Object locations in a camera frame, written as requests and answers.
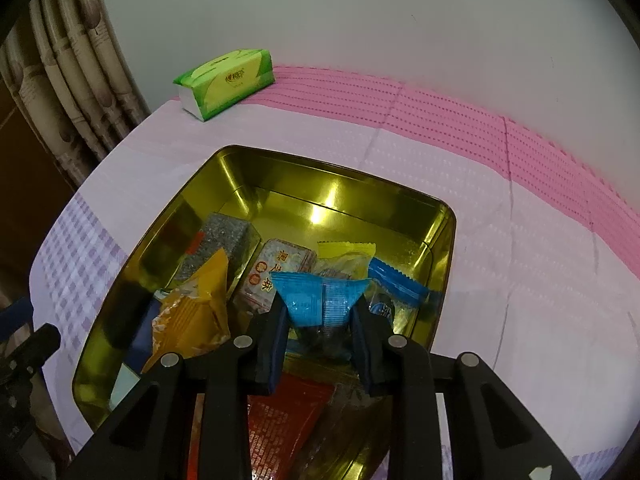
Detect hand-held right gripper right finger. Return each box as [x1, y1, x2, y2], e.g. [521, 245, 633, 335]
[350, 305, 583, 480]

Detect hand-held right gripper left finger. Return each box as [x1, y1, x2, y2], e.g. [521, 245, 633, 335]
[62, 305, 291, 480]

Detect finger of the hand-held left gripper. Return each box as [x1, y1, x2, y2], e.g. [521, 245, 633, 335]
[0, 299, 33, 333]
[0, 324, 61, 381]

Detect light blue snack packet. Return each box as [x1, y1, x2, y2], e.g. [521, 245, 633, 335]
[367, 256, 431, 331]
[270, 271, 373, 361]

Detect yellow clear snack packet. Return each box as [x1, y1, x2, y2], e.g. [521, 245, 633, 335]
[317, 241, 377, 281]

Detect gold metal tin box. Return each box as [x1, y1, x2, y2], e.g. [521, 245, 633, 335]
[71, 145, 458, 480]

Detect clear brown cookie packet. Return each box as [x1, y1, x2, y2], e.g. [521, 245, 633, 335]
[295, 382, 393, 480]

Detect clear white red snack packet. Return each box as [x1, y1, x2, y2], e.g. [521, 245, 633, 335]
[232, 239, 317, 313]

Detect orange snack packet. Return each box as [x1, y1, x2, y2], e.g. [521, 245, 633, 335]
[142, 247, 232, 373]

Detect dark blue snack packet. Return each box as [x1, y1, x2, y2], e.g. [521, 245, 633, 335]
[107, 290, 166, 406]

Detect grey speckled snack packet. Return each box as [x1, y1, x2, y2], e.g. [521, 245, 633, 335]
[172, 212, 261, 286]

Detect brown wooden cabinet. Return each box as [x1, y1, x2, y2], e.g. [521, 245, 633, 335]
[0, 75, 81, 281]

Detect pink purple checked tablecloth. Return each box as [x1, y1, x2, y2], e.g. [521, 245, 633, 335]
[30, 65, 640, 480]

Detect beige patterned curtain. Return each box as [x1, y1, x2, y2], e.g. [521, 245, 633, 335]
[0, 0, 151, 191]

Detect green tissue pack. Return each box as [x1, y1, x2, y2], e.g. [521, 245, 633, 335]
[173, 49, 276, 123]

